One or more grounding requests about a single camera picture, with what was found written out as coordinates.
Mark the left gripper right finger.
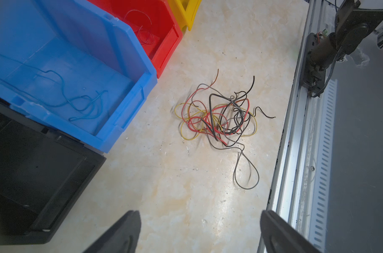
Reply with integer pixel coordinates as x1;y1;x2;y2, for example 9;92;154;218
260;210;320;253

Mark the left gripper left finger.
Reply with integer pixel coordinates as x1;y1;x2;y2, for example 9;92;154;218
84;210;142;253

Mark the cable bundle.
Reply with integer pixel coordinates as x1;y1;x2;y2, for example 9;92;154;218
173;69;276;191

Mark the blue cable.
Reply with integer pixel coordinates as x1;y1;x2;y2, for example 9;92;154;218
0;47;108;122

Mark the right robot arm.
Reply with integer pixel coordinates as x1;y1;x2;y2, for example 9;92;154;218
300;1;383;98

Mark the black storage bin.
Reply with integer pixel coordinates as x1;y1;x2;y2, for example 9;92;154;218
0;98;106;245

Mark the blue storage bin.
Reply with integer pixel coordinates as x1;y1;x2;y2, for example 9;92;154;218
0;1;157;153

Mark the red storage bin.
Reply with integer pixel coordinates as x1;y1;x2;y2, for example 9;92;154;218
91;0;183;78

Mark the yellow storage bin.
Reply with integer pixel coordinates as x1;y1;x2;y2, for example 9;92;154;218
168;0;201;32

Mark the aluminium front rail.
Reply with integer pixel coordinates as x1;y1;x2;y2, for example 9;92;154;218
257;0;383;253

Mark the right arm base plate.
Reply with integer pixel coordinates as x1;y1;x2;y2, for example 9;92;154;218
299;33;326;97

